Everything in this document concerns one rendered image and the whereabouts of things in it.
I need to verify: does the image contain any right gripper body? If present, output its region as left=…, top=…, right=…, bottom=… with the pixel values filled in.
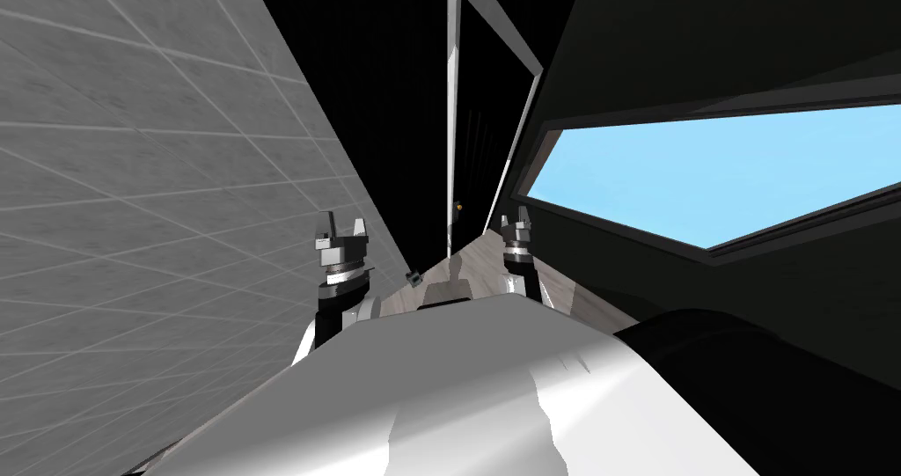
left=500, top=223, right=534, bottom=252

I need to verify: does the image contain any black door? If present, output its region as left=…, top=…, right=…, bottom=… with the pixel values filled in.
left=450, top=0, right=536, bottom=259

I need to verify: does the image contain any black framed window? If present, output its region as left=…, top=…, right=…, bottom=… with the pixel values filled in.
left=508, top=92, right=901, bottom=269

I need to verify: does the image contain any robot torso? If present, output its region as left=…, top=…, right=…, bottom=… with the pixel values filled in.
left=123, top=270, right=765, bottom=476

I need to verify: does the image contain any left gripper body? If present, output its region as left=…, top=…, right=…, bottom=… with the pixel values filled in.
left=313, top=232, right=371, bottom=269

